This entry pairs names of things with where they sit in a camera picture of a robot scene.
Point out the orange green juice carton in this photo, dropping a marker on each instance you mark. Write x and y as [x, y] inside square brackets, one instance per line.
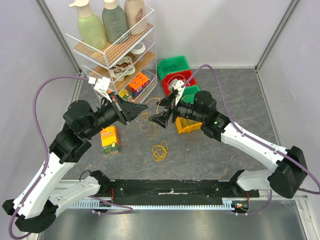
[109, 140]

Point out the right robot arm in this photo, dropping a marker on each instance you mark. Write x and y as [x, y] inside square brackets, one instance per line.
[284, 173]

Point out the green yellow box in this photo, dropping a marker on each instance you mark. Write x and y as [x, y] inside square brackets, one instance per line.
[126, 95]

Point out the green plastic bin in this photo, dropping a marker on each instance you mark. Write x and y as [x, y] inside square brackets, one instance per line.
[170, 65]
[189, 94]

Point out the beige brown bottle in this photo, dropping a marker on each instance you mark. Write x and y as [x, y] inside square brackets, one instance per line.
[135, 11]

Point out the red plastic bin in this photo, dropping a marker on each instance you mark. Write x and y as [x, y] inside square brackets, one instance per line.
[180, 75]

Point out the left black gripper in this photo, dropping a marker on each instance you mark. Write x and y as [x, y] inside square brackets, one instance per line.
[126, 111]

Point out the yogurt multipack carton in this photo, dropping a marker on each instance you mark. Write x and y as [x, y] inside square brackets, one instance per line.
[124, 67]

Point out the yellow plastic bin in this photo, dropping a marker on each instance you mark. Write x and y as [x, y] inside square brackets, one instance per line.
[184, 125]

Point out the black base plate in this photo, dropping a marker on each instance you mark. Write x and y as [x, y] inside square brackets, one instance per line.
[129, 188]

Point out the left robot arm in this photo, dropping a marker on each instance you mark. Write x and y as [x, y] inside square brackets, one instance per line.
[38, 207]

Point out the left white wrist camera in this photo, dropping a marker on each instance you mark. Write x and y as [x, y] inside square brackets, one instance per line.
[101, 86]

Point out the near green plastic bin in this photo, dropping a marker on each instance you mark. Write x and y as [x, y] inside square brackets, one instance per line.
[189, 94]

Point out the orange purple box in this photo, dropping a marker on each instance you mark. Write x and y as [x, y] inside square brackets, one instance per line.
[138, 84]

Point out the white slotted cable duct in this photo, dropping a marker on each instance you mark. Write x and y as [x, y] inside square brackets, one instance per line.
[93, 204]

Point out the light green pump bottle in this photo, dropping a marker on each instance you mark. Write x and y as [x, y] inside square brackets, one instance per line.
[89, 25]

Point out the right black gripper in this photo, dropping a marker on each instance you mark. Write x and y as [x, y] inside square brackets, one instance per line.
[170, 111]

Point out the white wire shelf rack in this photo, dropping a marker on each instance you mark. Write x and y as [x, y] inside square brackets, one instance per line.
[107, 57]

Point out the far green plastic bin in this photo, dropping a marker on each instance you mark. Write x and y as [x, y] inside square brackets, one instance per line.
[170, 65]

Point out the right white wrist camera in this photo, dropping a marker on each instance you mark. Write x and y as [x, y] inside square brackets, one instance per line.
[178, 86]

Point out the paper cup with lid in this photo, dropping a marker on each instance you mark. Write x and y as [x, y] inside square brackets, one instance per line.
[138, 49]

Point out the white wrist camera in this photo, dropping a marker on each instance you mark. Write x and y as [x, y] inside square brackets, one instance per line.
[101, 86]
[178, 86]

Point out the dark green bottle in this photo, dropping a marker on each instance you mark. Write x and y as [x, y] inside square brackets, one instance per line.
[114, 20]

